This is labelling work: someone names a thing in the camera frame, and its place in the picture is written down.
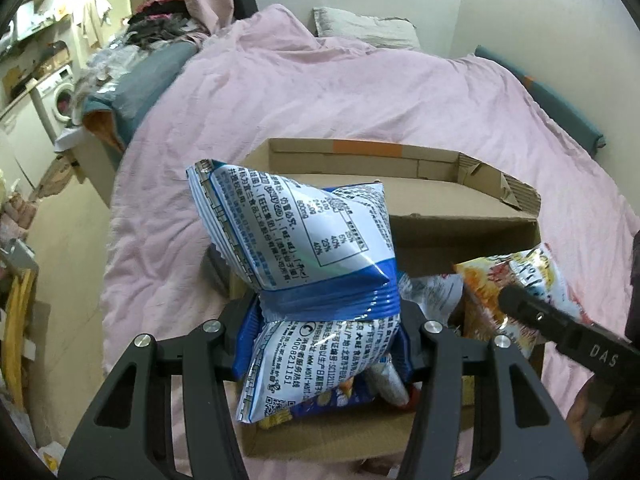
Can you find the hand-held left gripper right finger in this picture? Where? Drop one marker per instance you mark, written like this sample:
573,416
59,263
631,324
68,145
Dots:
406,347

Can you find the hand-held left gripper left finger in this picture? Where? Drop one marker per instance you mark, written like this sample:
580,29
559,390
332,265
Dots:
244,345

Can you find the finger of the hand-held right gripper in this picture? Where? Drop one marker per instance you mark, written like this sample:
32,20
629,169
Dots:
560,330

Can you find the light blue snack bag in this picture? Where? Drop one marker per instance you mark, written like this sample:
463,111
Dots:
430,295

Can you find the orange and white snack bag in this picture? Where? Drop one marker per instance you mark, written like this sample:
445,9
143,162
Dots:
515,270

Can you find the dark blue chip packet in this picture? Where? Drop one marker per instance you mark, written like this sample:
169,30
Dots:
320,405

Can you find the blue and white snack bag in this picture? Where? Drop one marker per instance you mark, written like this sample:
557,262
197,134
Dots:
300,240

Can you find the cardboard box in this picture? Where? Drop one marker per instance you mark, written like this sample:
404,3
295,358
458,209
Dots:
450,210

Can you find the person's right hand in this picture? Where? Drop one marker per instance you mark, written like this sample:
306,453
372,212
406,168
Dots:
582,415

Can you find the teal bolster cushion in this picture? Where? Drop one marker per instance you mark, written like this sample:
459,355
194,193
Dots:
550,95

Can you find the wooden chair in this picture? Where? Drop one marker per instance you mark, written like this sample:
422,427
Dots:
20,340

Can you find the brown cardboard carton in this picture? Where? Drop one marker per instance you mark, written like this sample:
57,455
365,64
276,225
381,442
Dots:
97,165

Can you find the pink blanket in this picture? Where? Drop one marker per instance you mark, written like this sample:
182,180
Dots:
300,90

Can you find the white kitchen cabinet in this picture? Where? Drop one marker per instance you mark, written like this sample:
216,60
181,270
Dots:
22,140

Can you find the white washing machine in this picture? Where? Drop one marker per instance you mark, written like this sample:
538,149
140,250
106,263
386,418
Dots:
52,100

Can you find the grey pillow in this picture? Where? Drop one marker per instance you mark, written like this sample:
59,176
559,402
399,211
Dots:
365,27

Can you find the pile of dark clothes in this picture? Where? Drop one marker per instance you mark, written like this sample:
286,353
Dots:
160,20

